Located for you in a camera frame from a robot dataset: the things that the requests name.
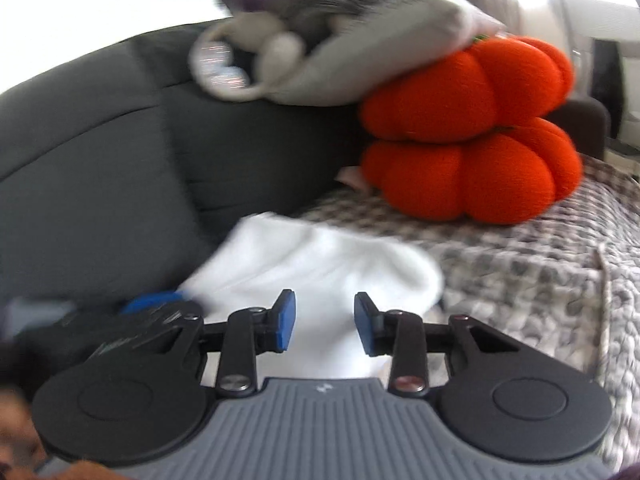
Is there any dark grey sofa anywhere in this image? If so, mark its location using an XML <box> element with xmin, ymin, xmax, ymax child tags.
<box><xmin>0</xmin><ymin>20</ymin><xmax>611</xmax><ymax>311</ymax></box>

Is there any black computer case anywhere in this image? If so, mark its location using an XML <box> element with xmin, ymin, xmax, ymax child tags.
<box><xmin>592</xmin><ymin>40</ymin><xmax>626</xmax><ymax>111</ymax></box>

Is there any light grey pillow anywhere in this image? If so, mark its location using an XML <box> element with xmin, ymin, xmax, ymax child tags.
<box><xmin>270</xmin><ymin>0</ymin><xmax>506</xmax><ymax>108</ymax></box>

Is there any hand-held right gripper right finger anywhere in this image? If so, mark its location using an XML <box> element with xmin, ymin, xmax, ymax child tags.
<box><xmin>354</xmin><ymin>291</ymin><xmax>521</xmax><ymax>397</ymax></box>

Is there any grey quilted blanket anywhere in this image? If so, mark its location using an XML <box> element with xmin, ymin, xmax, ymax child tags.
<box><xmin>300</xmin><ymin>152</ymin><xmax>640</xmax><ymax>466</ymax></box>

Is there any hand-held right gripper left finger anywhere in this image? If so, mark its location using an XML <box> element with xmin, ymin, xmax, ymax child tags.
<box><xmin>135</xmin><ymin>289</ymin><xmax>297</xmax><ymax>397</ymax></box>

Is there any white office chair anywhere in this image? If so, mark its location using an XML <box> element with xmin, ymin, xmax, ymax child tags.
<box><xmin>510</xmin><ymin>0</ymin><xmax>640</xmax><ymax>61</ymax></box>

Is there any white bear print sweatshirt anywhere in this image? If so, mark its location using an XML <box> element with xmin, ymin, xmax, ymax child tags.
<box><xmin>177</xmin><ymin>212</ymin><xmax>446</xmax><ymax>378</ymax></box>

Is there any white round plush toy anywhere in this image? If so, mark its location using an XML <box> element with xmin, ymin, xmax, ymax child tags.
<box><xmin>189</xmin><ymin>10</ymin><xmax>307</xmax><ymax>103</ymax></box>

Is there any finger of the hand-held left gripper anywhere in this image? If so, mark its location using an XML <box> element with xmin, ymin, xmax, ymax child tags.
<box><xmin>120</xmin><ymin>290</ymin><xmax>186</xmax><ymax>317</ymax></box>

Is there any orange pumpkin cushion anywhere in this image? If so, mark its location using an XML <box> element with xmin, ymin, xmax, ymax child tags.
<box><xmin>360</xmin><ymin>35</ymin><xmax>576</xmax><ymax>143</ymax></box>
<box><xmin>360</xmin><ymin>117</ymin><xmax>583</xmax><ymax>225</ymax></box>

